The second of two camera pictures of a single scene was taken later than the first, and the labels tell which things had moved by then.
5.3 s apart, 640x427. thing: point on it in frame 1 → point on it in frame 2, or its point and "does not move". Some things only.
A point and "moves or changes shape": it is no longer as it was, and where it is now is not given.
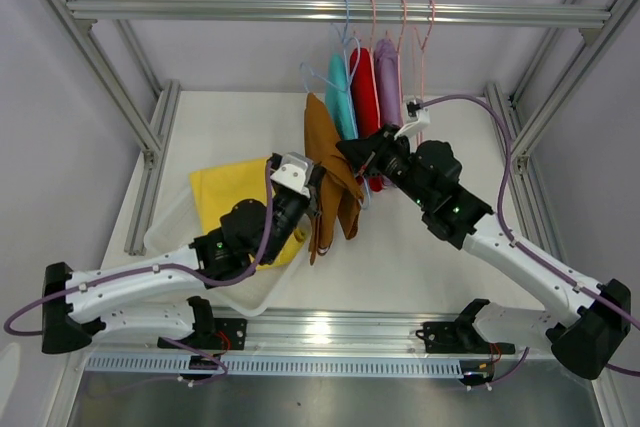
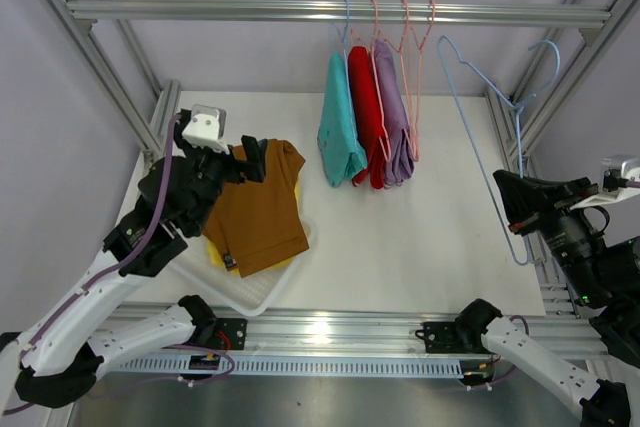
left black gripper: x=315 y=177 → x=237 y=168
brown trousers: x=339 y=190 moves or changes shape
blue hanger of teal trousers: x=342 y=39 does not move
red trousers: x=364 y=102 does not move
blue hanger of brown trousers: x=347 y=86 → x=519 y=132
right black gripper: x=375 y=148 → x=525 y=198
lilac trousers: x=389 y=93 does not move
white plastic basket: x=177 y=224 does not move
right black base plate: x=458 y=337 does not move
